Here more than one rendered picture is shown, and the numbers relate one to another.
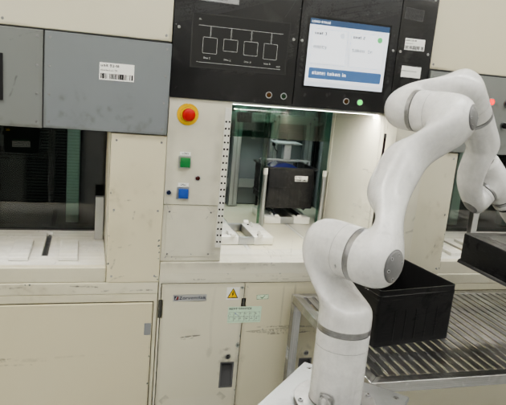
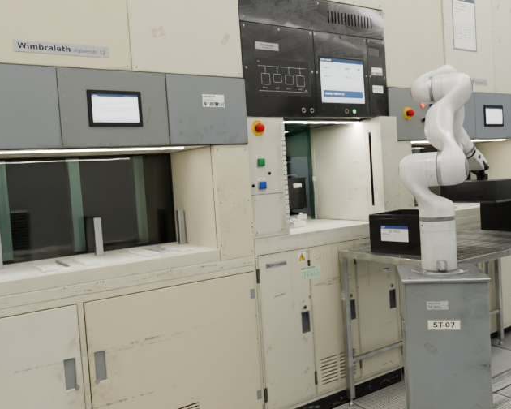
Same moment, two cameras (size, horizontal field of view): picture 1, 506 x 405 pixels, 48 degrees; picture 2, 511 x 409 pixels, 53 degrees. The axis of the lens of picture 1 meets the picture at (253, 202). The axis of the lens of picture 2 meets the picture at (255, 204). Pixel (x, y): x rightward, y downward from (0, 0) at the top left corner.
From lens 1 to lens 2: 1.01 m
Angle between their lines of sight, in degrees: 19
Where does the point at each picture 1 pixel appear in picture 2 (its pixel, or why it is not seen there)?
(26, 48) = (155, 88)
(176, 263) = (264, 239)
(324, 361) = (435, 238)
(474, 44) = (405, 70)
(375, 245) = (456, 155)
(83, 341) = (212, 310)
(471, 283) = not seen: hidden behind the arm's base
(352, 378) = (453, 245)
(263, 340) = (324, 290)
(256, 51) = (293, 81)
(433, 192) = not seen: hidden behind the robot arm
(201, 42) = (260, 77)
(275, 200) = not seen: hidden behind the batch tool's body
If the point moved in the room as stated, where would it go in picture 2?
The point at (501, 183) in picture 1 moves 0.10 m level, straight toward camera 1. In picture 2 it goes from (465, 139) to (472, 137)
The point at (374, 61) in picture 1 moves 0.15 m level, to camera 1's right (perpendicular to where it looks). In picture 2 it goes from (358, 83) to (384, 83)
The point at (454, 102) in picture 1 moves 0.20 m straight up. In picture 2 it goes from (461, 75) to (458, 22)
